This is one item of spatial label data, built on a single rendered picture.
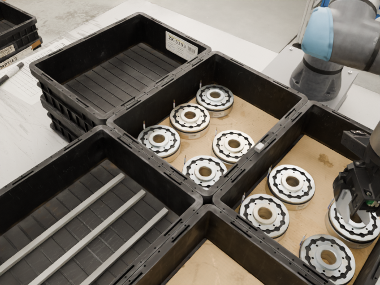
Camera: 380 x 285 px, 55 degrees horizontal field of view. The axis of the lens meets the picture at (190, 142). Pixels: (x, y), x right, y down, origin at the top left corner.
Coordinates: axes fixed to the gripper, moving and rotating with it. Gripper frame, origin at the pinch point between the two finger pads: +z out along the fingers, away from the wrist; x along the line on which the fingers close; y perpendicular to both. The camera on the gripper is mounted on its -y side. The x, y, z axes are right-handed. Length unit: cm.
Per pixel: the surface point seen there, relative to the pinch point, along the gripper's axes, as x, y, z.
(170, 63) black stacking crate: -38, -54, 7
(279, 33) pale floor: 35, -218, 90
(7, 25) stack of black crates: -126, -125, 41
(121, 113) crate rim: -47, -20, -3
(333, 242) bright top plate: -1.9, 5.3, 4.0
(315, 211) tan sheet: -2.8, -3.2, 6.9
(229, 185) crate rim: -22.9, -1.7, -3.1
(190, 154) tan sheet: -30.4, -17.6, 6.9
